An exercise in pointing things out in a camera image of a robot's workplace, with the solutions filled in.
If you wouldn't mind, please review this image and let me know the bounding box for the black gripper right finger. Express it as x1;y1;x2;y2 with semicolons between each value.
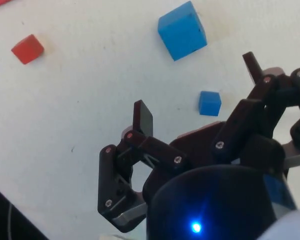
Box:
210;51;300;176

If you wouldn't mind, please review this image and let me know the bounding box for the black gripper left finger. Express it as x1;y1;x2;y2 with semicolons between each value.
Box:
96;99;189;234

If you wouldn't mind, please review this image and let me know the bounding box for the large blue cube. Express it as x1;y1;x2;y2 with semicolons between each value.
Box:
157;0;209;62

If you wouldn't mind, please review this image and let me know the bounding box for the small blue cube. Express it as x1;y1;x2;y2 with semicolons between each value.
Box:
198;90;222;117

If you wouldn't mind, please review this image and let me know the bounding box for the small red cube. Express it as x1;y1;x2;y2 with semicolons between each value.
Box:
10;34;45;66

